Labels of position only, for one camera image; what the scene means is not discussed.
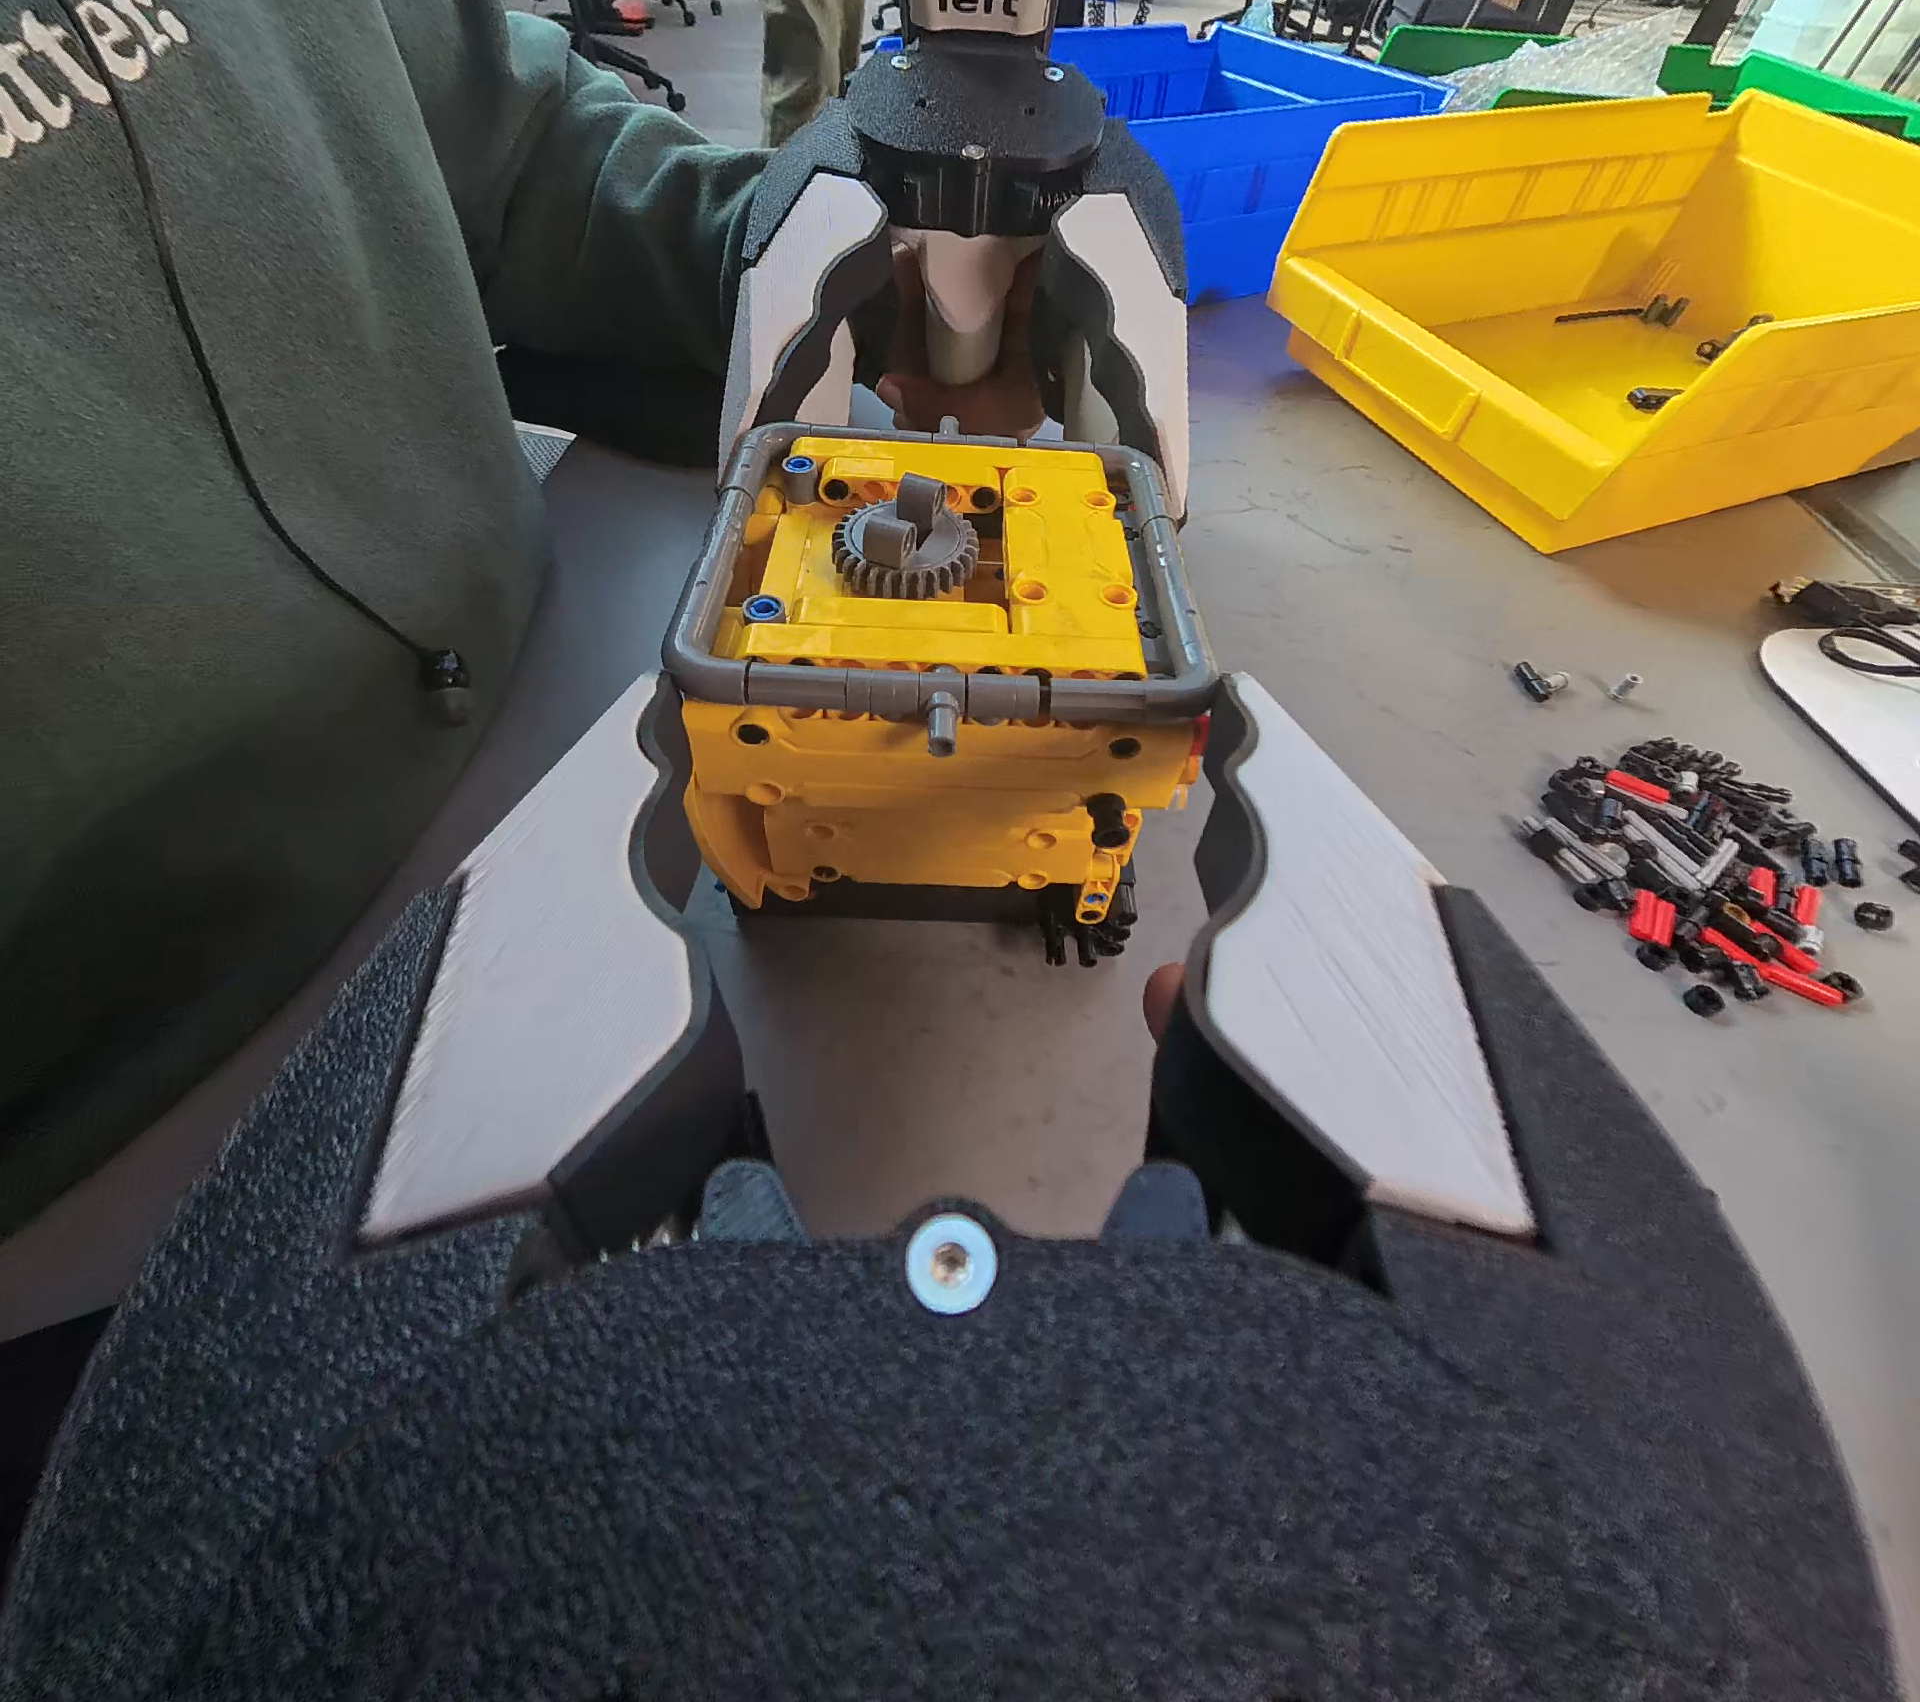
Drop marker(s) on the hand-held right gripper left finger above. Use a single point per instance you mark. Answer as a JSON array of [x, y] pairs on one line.
[[541, 1013]]

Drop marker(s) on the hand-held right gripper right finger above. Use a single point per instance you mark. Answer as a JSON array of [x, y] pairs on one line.
[[1351, 1013]]

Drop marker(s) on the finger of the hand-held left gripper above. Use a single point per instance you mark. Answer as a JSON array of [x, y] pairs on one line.
[[1149, 307], [781, 276]]

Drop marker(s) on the grey bent lego tube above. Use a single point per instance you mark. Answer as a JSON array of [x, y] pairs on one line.
[[1094, 691], [810, 689]]

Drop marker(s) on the yellow lego robot model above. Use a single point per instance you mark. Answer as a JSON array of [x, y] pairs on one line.
[[931, 802]]

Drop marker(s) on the person's left forearm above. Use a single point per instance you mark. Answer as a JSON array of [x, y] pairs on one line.
[[630, 216]]

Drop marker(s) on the black grey-tipped lego connector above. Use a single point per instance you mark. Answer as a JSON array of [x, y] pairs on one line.
[[1533, 678]]

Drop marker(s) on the black lego axle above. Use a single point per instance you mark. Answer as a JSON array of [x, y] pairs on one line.
[[1620, 313]]

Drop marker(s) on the black lego beam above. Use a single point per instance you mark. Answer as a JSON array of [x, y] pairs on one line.
[[1659, 396]]

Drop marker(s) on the blue black lego piece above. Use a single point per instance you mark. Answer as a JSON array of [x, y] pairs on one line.
[[1732, 341]]

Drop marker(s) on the person's right hand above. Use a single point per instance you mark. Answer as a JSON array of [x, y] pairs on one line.
[[1163, 1001]]

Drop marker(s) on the person's left hand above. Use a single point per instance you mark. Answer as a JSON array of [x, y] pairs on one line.
[[960, 405]]

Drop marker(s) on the blue storage bin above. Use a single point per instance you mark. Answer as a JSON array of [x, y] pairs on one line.
[[1275, 156]]

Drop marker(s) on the grey office chair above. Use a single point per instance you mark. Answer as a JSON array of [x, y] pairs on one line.
[[541, 450]]

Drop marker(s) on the yellow storage bin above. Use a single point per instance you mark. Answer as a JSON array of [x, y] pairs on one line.
[[1501, 186]]

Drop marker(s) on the pile of black red pins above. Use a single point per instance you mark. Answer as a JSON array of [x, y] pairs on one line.
[[1694, 863]]

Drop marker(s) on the green storage bin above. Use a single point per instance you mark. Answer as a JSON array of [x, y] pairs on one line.
[[1830, 90], [1462, 49]]

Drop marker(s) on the clear plastic bag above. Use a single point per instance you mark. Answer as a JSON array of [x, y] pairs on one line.
[[1590, 67]]

